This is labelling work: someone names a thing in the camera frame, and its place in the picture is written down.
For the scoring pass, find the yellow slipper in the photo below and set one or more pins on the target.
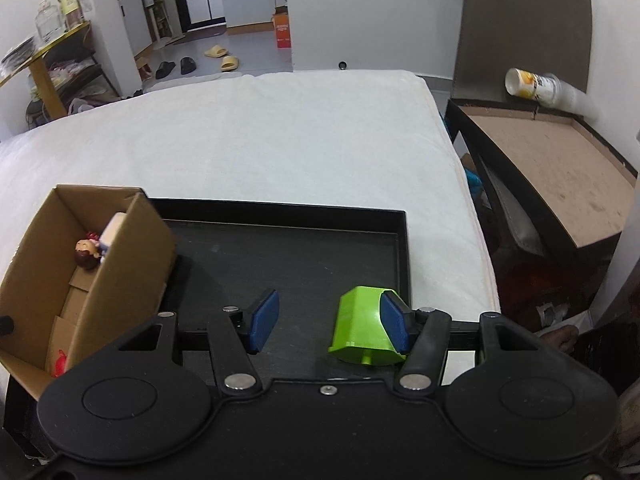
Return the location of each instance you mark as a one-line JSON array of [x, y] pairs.
[[216, 51], [230, 63]]

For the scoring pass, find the black rectangular tray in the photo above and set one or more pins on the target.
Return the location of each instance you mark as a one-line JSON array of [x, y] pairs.
[[300, 260]]

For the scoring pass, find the clear glass jar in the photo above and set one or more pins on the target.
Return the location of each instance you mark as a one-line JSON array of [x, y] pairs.
[[48, 22]]

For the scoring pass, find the person's foot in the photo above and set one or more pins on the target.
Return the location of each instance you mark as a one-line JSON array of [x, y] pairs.
[[560, 339]]

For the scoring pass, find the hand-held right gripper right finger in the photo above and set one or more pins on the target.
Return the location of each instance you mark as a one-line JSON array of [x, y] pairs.
[[392, 320]]

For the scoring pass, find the green toy house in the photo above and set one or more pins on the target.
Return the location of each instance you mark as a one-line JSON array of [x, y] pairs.
[[357, 325]]

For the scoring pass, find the brown-haired doll figure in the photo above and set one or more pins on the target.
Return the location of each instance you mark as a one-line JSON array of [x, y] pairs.
[[86, 254]]

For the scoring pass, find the blue plastic bag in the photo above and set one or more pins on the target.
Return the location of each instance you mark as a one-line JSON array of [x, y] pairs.
[[472, 182]]

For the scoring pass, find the black framed brown board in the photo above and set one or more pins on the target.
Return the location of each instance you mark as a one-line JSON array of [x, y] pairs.
[[555, 170]]

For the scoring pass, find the orange carton box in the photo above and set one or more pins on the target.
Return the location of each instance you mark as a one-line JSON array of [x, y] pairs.
[[282, 27]]

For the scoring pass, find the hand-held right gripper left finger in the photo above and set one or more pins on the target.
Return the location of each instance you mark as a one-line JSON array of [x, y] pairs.
[[263, 320]]

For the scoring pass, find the brown cardboard box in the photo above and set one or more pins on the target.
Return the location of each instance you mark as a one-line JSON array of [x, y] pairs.
[[130, 280]]

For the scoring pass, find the white blanket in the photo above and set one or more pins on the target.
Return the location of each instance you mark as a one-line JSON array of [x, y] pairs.
[[275, 135]]

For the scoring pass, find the yellow labelled jar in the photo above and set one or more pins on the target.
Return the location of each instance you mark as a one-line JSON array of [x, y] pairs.
[[71, 7]]

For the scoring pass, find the beige grey toy box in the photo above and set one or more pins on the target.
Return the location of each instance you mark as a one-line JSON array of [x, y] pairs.
[[112, 230]]

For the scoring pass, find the stack of paper cups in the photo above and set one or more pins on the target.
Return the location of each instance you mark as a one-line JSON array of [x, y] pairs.
[[535, 87]]

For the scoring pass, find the black slipper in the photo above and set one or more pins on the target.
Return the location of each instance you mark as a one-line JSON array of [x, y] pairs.
[[165, 69], [188, 64]]

